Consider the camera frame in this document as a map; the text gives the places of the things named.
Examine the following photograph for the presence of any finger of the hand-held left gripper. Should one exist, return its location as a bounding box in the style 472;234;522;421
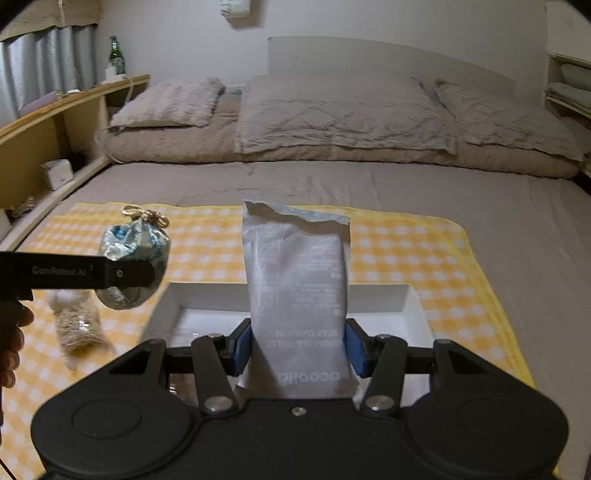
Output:
104;260;156;291

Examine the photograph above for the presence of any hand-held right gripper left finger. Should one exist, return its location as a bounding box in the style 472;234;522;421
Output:
106;320;254;412

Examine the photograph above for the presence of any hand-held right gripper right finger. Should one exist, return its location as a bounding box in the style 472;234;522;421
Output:
345;318;492;415

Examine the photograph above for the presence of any blue patterned drawstring pouch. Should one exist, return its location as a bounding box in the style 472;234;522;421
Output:
95;204;172;311

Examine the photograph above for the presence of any white shallow cardboard box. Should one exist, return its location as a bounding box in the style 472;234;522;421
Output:
145;281;435;402

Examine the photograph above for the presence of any grey plastic packet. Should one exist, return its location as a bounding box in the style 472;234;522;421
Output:
234;199;360;401

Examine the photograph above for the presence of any person's left hand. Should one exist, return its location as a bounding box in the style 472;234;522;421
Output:
0;307;36;389

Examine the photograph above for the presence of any clear bag of rubber bands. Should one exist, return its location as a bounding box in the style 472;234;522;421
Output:
48;291;112;367

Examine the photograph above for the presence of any white tissue box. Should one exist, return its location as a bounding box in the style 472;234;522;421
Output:
41;159;75;190

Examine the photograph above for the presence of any yellow checked cloth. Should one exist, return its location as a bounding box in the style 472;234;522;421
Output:
0;202;539;480

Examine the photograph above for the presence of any beige mattress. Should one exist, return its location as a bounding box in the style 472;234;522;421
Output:
102;92;583;181

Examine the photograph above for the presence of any wooden shelf unit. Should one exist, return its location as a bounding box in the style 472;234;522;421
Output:
0;74;151;252

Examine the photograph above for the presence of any grey bed sheet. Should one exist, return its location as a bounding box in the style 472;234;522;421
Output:
18;161;591;480

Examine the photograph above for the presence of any purple flat box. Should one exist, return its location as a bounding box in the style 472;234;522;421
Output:
21;91;58;112

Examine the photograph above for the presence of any fluffy beige pillow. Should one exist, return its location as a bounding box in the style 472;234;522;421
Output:
108;78;226;129

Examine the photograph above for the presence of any grey curtain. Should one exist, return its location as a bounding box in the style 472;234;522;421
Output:
0;25;98;123

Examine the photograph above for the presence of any green glass bottle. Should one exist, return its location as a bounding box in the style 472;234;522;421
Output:
107;35;126;77

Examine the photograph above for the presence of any middle beige pillow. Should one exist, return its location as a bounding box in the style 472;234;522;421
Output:
235;74;460;155

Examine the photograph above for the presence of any beige printed valance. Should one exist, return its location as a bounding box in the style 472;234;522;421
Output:
0;0;101;42

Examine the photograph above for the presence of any quilted beige pillow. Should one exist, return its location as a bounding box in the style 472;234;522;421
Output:
434;78;585;162

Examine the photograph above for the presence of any folded light bedding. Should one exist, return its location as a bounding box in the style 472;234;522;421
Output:
547;62;591;114

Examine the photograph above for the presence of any white shelf unit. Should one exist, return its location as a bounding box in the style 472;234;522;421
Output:
545;0;591;121

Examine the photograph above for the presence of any small rope bundle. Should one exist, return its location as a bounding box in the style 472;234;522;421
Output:
11;196;40;220

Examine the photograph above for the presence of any white cable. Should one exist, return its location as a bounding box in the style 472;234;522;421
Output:
95;76;139;162

